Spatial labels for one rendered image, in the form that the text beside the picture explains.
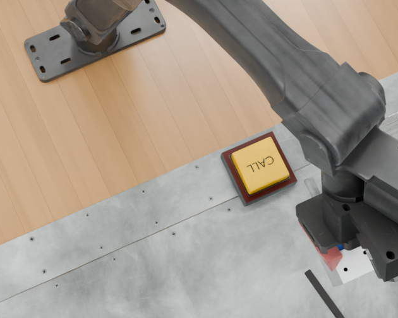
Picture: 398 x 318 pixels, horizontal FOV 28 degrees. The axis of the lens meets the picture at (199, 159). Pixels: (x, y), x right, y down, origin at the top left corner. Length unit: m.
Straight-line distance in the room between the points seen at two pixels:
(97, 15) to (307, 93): 0.35
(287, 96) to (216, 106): 0.44
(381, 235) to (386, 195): 0.05
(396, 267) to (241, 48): 0.26
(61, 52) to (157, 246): 0.31
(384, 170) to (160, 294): 0.43
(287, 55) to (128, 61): 0.48
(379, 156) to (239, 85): 0.43
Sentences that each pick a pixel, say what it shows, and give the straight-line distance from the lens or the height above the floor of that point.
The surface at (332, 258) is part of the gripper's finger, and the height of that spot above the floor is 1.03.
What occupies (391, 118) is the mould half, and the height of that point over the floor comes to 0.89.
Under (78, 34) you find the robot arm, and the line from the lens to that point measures 1.06.
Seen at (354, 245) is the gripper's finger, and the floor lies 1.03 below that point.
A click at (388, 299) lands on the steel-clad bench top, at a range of 1.12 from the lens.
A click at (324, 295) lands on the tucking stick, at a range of 1.09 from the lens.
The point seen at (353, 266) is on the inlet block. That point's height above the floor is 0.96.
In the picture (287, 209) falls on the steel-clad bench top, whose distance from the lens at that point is 1.11.
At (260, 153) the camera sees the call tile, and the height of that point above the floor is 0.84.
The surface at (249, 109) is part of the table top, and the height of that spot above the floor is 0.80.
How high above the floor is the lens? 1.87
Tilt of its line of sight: 75 degrees down
